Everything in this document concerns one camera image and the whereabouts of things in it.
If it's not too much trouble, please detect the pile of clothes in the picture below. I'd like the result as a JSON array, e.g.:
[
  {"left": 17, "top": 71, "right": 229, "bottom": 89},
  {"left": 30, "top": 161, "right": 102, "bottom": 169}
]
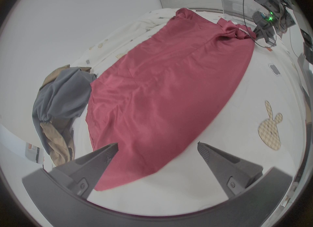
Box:
[{"left": 32, "top": 65, "right": 98, "bottom": 167}]

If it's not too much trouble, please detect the white printed quilt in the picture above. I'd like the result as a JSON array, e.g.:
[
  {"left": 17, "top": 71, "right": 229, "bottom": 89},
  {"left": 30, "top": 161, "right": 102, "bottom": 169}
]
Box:
[{"left": 132, "top": 9, "right": 181, "bottom": 36}]

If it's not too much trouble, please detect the black cable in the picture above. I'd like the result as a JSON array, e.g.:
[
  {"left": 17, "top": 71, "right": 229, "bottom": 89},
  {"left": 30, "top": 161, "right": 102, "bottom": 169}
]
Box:
[{"left": 243, "top": 0, "right": 278, "bottom": 49}]

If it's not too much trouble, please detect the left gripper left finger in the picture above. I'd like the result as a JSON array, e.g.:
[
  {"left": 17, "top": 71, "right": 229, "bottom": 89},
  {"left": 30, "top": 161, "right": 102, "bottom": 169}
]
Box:
[{"left": 50, "top": 142, "right": 119, "bottom": 199}]

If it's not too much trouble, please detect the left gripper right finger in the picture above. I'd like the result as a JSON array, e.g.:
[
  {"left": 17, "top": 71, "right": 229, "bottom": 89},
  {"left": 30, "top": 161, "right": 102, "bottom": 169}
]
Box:
[{"left": 197, "top": 142, "right": 264, "bottom": 200}]

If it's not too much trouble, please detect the dark red garment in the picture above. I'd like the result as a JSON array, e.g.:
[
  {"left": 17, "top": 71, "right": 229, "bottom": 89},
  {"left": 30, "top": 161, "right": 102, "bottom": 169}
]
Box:
[{"left": 85, "top": 8, "right": 257, "bottom": 192}]

